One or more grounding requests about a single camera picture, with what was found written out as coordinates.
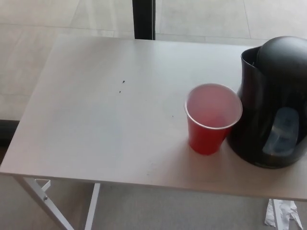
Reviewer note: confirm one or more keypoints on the black electric kettle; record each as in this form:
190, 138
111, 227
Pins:
261, 86

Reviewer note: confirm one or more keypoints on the red plastic cup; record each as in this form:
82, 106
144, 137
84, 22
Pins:
204, 141

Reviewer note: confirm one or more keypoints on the black vertical pillar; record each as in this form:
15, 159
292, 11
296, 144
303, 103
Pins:
144, 19

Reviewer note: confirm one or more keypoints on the white straight table leg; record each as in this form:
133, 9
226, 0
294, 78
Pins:
92, 203
278, 224

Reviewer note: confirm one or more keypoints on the white diagonal table leg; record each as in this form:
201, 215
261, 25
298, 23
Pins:
49, 204

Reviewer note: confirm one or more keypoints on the crumpled white paper scrap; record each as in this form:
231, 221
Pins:
287, 208

